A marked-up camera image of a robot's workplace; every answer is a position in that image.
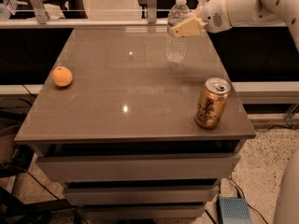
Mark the orange fruit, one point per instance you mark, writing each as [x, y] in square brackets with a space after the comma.
[61, 76]

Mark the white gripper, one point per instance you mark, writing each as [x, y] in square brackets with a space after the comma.
[214, 19]

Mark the clear plastic water bottle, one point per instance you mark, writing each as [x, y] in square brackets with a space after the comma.
[175, 47]

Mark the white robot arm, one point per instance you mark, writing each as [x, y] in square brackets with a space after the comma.
[256, 12]

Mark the gold soda can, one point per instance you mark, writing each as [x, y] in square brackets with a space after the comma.
[212, 101]

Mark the grey drawer cabinet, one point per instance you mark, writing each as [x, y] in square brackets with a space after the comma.
[122, 138]

